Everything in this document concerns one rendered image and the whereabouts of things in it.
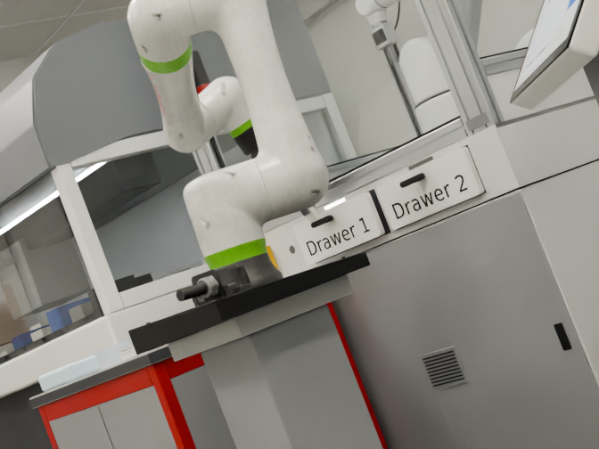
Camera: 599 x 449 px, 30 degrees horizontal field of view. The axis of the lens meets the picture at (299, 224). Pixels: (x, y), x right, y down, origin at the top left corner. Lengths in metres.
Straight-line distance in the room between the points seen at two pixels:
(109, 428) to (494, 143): 1.13
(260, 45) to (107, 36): 1.37
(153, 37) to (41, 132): 1.10
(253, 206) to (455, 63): 0.57
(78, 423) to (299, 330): 0.88
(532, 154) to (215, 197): 0.72
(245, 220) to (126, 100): 1.40
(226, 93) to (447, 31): 0.56
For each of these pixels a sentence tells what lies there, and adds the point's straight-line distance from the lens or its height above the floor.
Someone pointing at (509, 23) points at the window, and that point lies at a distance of 2.63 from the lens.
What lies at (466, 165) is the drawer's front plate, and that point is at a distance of 2.47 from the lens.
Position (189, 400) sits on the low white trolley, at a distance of 2.55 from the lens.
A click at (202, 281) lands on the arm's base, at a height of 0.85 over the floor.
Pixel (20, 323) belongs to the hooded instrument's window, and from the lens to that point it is 3.76.
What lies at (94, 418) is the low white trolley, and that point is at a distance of 2.81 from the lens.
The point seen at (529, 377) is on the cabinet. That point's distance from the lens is 2.55.
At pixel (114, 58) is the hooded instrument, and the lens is 3.59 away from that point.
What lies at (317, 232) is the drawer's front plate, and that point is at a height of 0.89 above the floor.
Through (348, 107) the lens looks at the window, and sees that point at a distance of 2.72.
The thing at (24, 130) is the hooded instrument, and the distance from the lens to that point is 3.42.
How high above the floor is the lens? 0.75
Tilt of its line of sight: 4 degrees up
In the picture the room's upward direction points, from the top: 21 degrees counter-clockwise
